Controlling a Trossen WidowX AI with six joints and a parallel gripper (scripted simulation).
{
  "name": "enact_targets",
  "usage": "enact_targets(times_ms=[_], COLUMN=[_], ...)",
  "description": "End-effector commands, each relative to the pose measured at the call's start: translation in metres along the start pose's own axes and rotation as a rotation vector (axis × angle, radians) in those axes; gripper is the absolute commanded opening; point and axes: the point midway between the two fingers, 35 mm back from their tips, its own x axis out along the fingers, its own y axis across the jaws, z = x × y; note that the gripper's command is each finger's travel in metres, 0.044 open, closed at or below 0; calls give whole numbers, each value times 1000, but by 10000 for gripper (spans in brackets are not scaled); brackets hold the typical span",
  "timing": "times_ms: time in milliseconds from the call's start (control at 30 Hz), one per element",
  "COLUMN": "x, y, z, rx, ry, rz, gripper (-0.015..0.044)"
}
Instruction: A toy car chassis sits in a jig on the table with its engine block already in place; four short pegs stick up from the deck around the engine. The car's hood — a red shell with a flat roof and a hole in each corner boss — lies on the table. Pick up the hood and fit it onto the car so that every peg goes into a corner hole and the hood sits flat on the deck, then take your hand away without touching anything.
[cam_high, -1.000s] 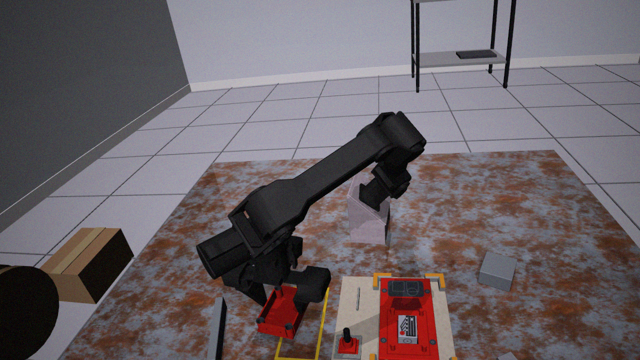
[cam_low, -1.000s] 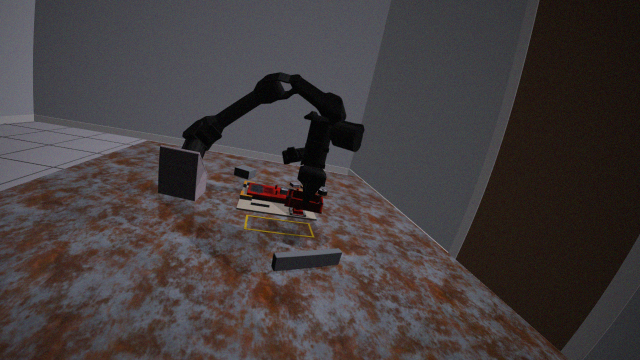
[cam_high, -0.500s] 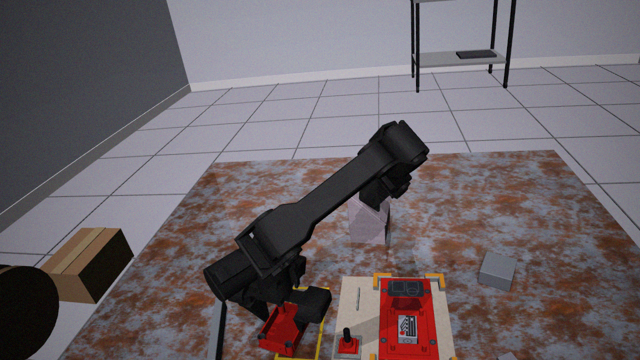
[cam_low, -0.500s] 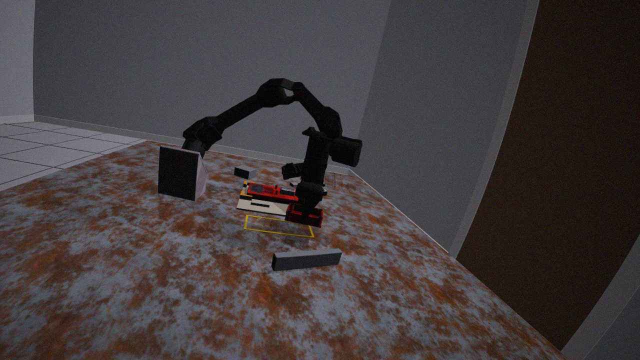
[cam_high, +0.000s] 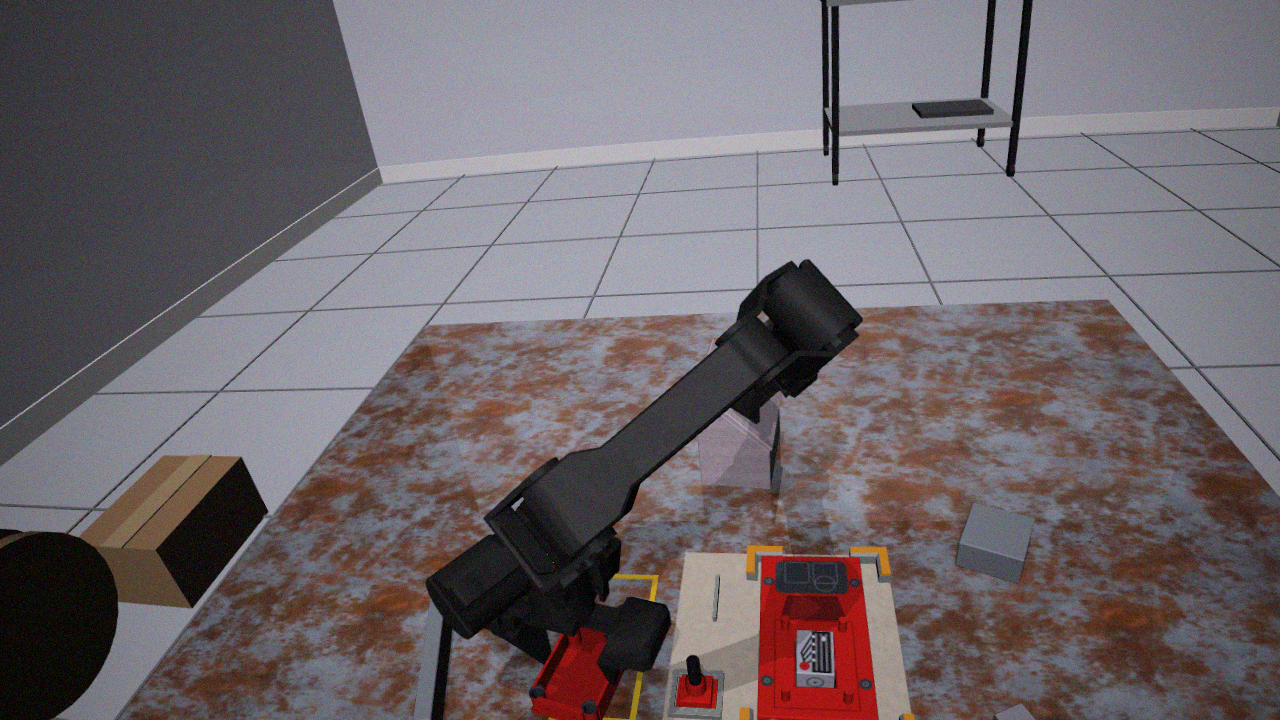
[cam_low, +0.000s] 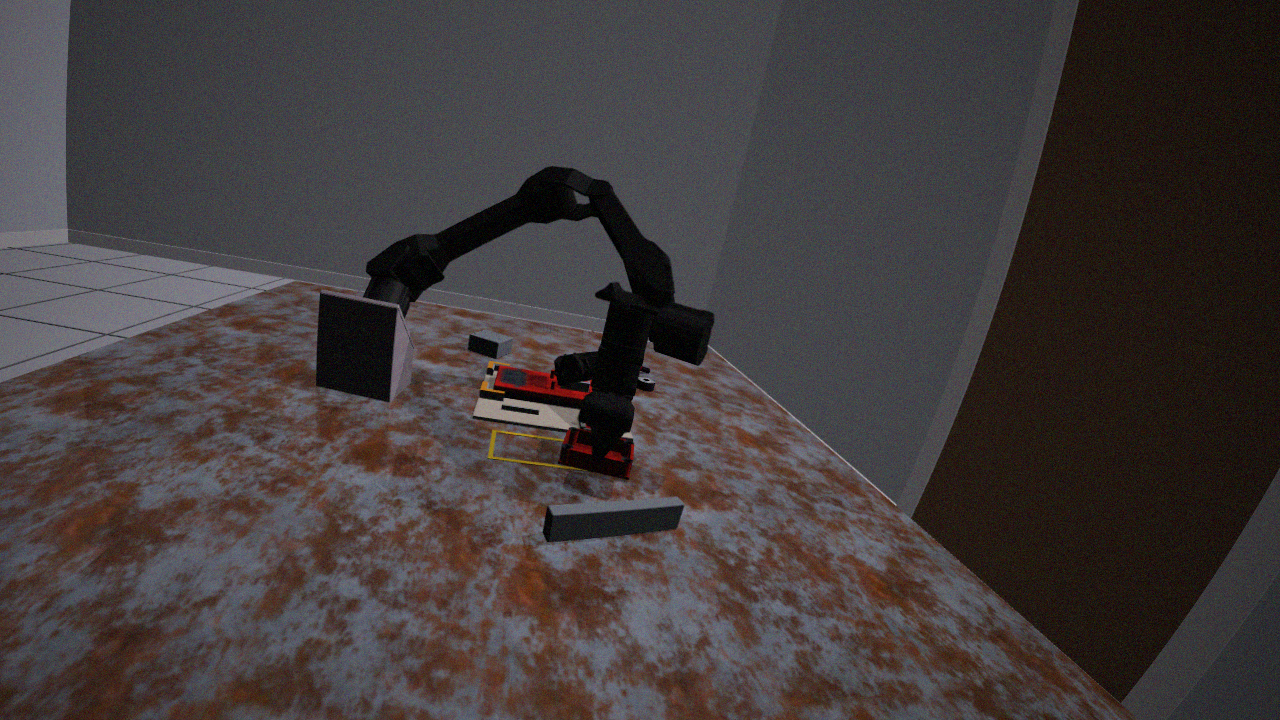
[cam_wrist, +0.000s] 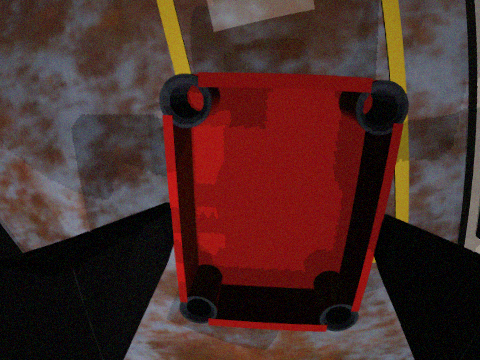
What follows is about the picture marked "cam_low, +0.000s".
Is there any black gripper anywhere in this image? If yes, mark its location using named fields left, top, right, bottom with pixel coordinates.
left=579, top=336, right=646, bottom=462

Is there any yellow rectangular frame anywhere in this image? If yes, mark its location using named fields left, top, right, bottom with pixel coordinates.
left=486, top=430, right=588, bottom=471

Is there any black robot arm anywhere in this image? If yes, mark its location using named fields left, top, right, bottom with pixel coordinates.
left=364, top=167, right=714, bottom=387

